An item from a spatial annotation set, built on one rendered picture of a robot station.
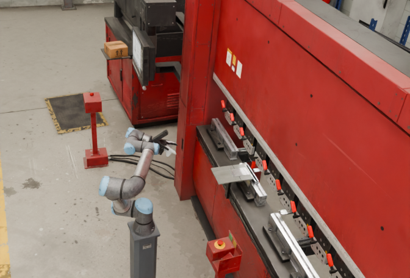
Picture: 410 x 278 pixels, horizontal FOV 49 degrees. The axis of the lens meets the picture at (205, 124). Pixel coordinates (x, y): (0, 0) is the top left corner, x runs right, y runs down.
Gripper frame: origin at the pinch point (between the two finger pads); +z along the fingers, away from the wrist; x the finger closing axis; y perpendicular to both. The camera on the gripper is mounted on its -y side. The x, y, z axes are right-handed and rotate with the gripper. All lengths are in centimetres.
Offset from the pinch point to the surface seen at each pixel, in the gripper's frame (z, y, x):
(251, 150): 49, -14, -12
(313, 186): 67, -36, 63
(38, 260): -62, 151, -31
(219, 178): 37.4, 13.9, -10.6
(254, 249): 72, 36, 26
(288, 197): 68, -15, 41
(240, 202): 57, 22, -3
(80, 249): -35, 139, -46
